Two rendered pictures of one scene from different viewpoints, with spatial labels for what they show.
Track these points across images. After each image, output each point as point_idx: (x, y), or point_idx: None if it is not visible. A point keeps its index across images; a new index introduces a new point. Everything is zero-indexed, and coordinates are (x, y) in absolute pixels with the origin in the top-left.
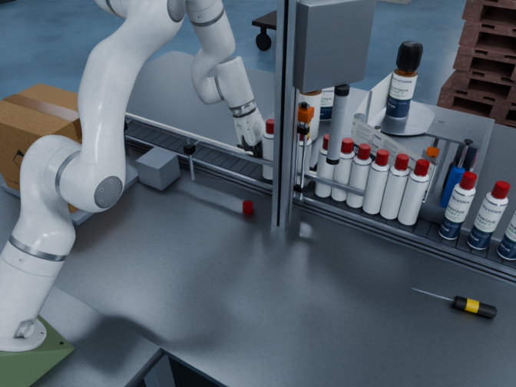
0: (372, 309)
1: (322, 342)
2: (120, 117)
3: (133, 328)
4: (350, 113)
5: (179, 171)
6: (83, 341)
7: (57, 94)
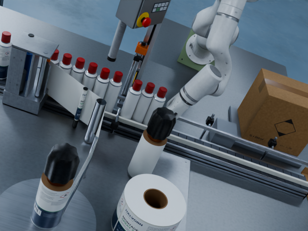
0: None
1: (84, 56)
2: (210, 10)
3: (162, 65)
4: (102, 221)
5: (211, 140)
6: (176, 63)
7: (302, 101)
